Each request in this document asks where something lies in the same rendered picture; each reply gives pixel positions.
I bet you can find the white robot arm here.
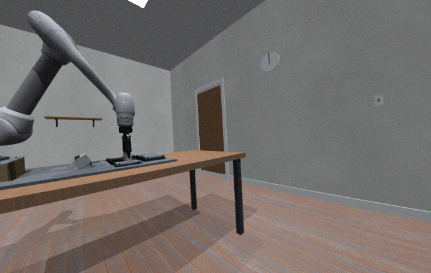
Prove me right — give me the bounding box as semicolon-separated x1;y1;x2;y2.
0;11;135;146

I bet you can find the grey button panel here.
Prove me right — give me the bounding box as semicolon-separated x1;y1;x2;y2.
73;153;96;170

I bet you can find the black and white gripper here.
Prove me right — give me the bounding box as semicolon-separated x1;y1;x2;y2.
119;126;132;164

